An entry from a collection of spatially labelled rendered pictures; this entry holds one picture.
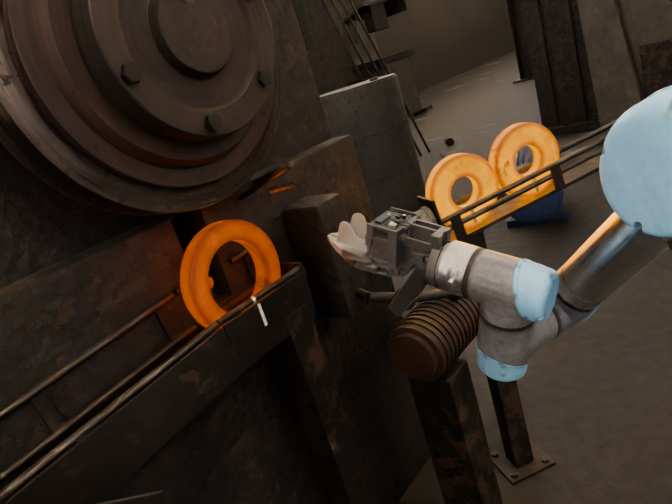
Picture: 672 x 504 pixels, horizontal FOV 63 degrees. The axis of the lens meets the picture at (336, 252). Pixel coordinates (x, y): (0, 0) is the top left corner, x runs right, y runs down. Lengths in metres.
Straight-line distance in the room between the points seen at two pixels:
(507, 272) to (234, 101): 0.44
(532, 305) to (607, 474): 0.80
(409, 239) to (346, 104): 2.74
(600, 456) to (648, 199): 1.06
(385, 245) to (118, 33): 0.44
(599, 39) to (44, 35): 2.96
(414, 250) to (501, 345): 0.18
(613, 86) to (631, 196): 2.86
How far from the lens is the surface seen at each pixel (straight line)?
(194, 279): 0.86
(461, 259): 0.77
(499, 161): 1.21
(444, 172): 1.15
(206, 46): 0.79
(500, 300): 0.76
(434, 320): 1.08
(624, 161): 0.54
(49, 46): 0.76
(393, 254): 0.81
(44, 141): 0.76
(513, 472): 1.48
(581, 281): 0.83
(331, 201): 1.04
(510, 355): 0.82
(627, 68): 3.32
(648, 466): 1.51
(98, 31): 0.72
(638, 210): 0.54
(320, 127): 1.28
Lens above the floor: 1.01
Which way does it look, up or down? 18 degrees down
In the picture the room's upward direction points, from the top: 17 degrees counter-clockwise
